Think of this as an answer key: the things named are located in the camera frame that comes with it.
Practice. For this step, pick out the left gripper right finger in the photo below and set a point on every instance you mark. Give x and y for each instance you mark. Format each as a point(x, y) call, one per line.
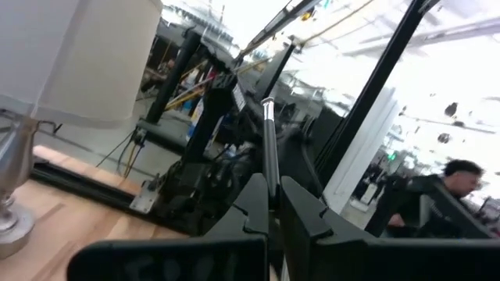
point(312, 242)

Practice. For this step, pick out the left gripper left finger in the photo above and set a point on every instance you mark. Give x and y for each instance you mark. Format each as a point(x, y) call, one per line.
point(250, 210)

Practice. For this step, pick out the thin black makeup brush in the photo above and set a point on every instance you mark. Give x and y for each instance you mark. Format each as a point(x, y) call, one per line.
point(270, 156)

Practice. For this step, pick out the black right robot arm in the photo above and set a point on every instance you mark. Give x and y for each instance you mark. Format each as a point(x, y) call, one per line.
point(213, 129)

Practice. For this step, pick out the white canister blue label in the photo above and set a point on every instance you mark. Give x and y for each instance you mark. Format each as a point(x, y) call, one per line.
point(195, 117)

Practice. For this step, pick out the grey cart with pole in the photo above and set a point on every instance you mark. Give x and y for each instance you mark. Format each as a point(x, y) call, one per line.
point(172, 78)

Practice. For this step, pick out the person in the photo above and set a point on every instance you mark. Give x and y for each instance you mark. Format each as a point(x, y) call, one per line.
point(461, 179)

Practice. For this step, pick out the silver table lamp white shade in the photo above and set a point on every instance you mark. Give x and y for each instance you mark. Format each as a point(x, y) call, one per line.
point(86, 58)

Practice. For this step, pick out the black aluminium rig frame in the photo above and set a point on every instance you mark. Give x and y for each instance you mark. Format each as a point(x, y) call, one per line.
point(375, 78)

